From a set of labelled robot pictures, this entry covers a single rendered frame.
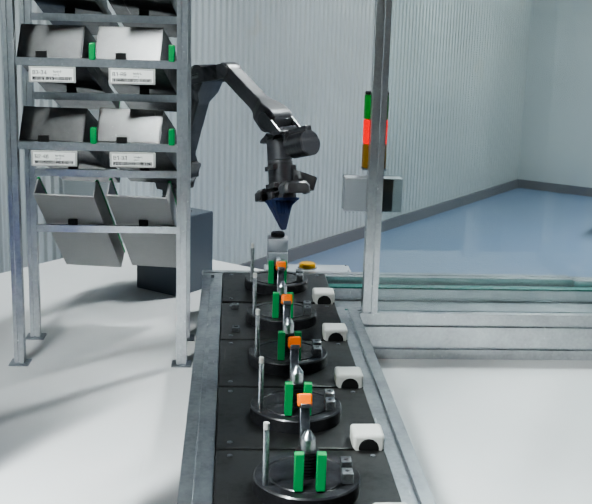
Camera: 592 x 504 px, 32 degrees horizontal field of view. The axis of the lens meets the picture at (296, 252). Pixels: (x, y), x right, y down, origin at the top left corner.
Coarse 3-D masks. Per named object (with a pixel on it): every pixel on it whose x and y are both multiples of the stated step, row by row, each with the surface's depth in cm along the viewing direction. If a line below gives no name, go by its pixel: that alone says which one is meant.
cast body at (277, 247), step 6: (276, 234) 226; (282, 234) 226; (270, 240) 225; (276, 240) 225; (282, 240) 225; (270, 246) 225; (276, 246) 225; (282, 246) 226; (270, 252) 225; (276, 252) 226; (282, 252) 226; (270, 258) 225; (276, 258) 224; (282, 258) 226
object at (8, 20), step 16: (16, 80) 197; (16, 96) 197; (32, 96) 213; (16, 112) 197; (16, 128) 197; (16, 144) 198; (16, 160) 199; (16, 176) 199; (32, 176) 216; (16, 192) 200; (32, 192) 217; (16, 208) 201; (32, 208) 218; (16, 224) 202; (32, 224) 219; (176, 224) 203; (16, 240) 202; (32, 240) 220; (176, 240) 204; (16, 256) 203; (32, 256) 221; (176, 256) 205; (16, 272) 204; (32, 272) 222; (176, 272) 206; (16, 288) 205; (32, 288) 222; (176, 288) 206; (16, 304) 206; (32, 304) 223; (176, 304) 207; (16, 320) 206; (32, 320) 224; (176, 320) 208; (16, 336) 207; (32, 336) 225; (176, 336) 209; (192, 336) 228; (16, 352) 208; (176, 352) 210
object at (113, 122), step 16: (112, 112) 206; (128, 112) 205; (144, 112) 205; (160, 112) 205; (112, 128) 205; (128, 128) 205; (144, 128) 204; (160, 128) 204; (160, 160) 213; (176, 160) 219
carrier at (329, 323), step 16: (256, 288) 200; (224, 304) 215; (240, 304) 216; (256, 304) 209; (272, 304) 200; (304, 304) 206; (320, 304) 217; (224, 320) 204; (240, 320) 205; (272, 320) 199; (304, 320) 200; (320, 320) 206; (336, 320) 207; (224, 336) 195; (240, 336) 195; (272, 336) 195; (304, 336) 196; (320, 336) 196; (336, 336) 194
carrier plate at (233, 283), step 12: (228, 276) 238; (240, 276) 238; (312, 276) 240; (324, 276) 240; (228, 288) 228; (240, 288) 228; (312, 288) 230; (228, 300) 218; (240, 300) 219; (264, 300) 219; (300, 300) 220; (312, 300) 220
